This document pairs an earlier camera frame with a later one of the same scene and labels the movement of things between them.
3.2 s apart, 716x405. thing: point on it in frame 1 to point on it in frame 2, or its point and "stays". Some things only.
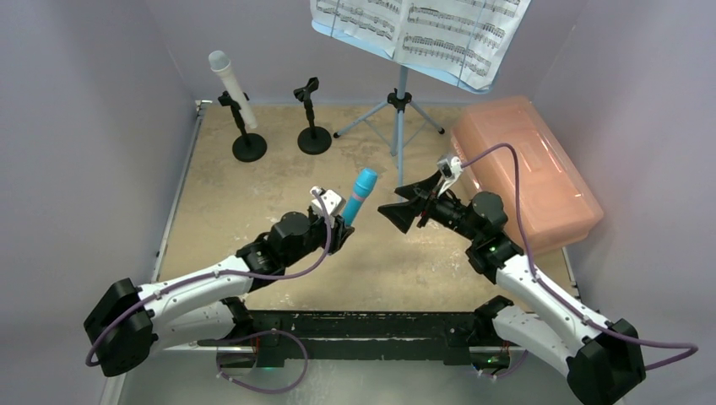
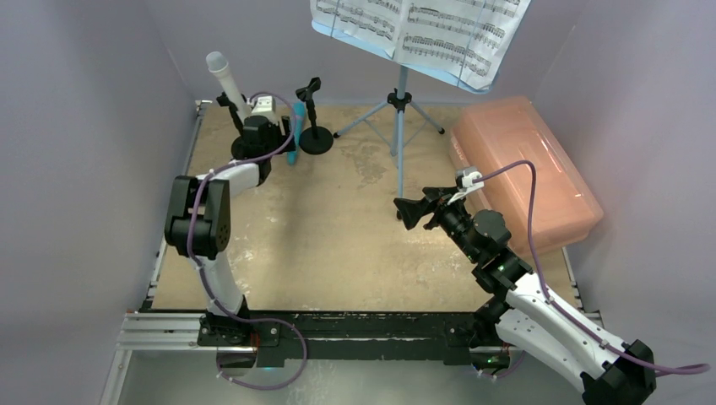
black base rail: x=274 y=337 stays
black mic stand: x=315 y=139 stays
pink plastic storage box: x=557 y=204 stays
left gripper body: x=334 y=234 to x=277 y=139
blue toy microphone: x=363 y=186 to x=298 y=108
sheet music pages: x=468 y=40 stays
